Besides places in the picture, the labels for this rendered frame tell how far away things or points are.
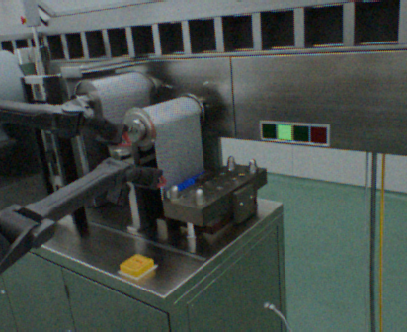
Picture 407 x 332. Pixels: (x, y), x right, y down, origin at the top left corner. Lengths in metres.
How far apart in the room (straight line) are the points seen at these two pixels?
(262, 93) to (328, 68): 0.25
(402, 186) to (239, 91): 2.63
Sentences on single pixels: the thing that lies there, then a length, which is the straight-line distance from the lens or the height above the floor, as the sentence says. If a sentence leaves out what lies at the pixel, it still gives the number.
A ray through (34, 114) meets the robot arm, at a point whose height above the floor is 1.37.
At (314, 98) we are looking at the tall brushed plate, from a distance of 1.39.
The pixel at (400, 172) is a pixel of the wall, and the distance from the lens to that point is 3.91.
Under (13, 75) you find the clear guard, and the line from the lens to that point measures 2.26.
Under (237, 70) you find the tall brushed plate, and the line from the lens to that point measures 1.52.
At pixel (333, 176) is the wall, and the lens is 4.11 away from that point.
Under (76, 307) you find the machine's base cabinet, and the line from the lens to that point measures 1.62.
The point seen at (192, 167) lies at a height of 1.07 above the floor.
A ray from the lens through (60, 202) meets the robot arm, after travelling 1.02.
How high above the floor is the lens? 1.55
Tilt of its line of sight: 18 degrees down
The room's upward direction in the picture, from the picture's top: 6 degrees counter-clockwise
